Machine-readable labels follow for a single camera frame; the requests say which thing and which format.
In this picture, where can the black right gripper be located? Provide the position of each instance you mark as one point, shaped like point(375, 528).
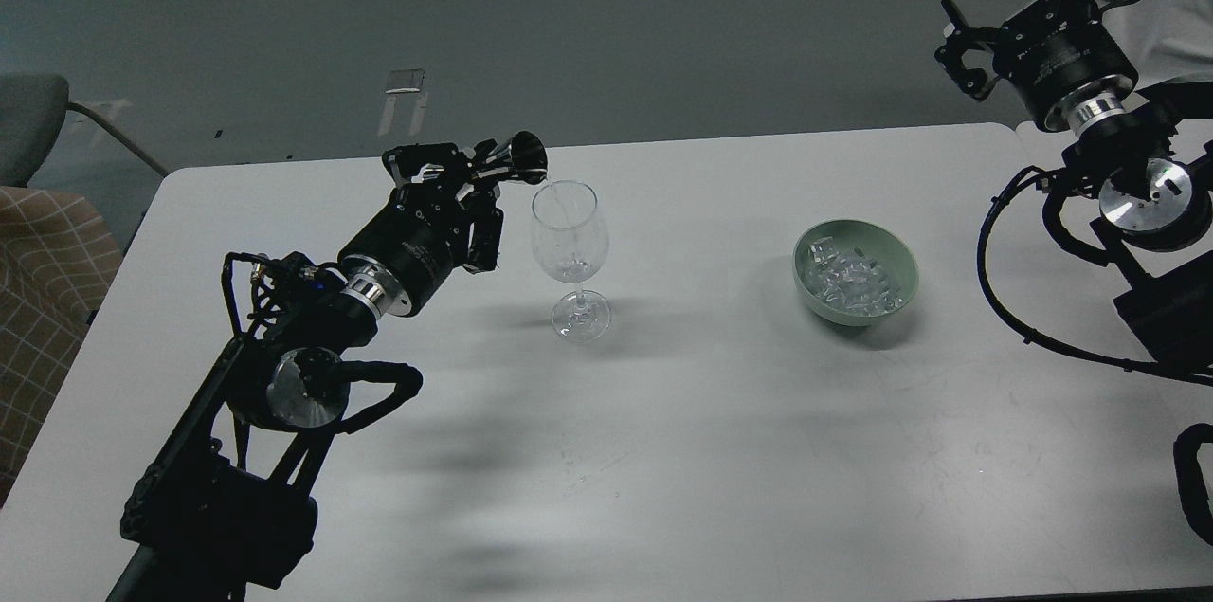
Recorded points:
point(1056, 53)

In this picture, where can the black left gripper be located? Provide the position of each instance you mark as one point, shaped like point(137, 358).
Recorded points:
point(435, 219)

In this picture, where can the clear ice cubes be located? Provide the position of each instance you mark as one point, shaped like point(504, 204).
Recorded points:
point(848, 280)

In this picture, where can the steel double jigger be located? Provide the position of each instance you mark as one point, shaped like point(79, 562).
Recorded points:
point(523, 158)

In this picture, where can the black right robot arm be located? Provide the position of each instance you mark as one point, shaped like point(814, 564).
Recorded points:
point(1121, 188)

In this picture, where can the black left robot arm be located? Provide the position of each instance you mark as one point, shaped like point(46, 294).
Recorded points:
point(227, 503)

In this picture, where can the clear wine glass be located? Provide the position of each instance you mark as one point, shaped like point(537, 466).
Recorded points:
point(570, 242)

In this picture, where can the green bowl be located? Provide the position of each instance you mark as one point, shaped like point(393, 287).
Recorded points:
point(876, 242)

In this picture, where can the grey chair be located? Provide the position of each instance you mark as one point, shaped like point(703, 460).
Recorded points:
point(33, 110)

